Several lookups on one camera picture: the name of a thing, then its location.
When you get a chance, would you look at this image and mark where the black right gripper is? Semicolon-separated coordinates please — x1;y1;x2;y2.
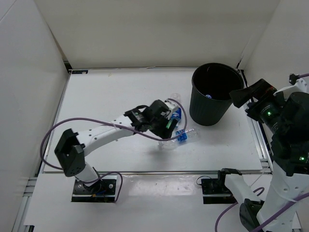
229;78;288;133

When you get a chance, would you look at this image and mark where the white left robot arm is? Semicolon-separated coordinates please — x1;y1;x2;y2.
55;99;180;193

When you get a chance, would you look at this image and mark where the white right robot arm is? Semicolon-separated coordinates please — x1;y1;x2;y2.
217;74;309;232

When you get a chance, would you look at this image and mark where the dark green ribbed bin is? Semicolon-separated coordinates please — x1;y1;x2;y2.
189;63;244;126

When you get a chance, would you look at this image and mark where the clear Aquafina water bottle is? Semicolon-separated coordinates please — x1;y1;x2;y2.
158;128;200;150

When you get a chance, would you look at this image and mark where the blue label Pocari bottle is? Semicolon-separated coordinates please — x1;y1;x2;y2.
170;93;182;131

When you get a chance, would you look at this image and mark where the aluminium table edge rail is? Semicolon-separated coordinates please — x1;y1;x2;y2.
237;69;272;170

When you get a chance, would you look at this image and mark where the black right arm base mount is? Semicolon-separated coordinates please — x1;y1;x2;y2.
196;168;242;204

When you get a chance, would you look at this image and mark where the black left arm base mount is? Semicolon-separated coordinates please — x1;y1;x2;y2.
71;177;117;203

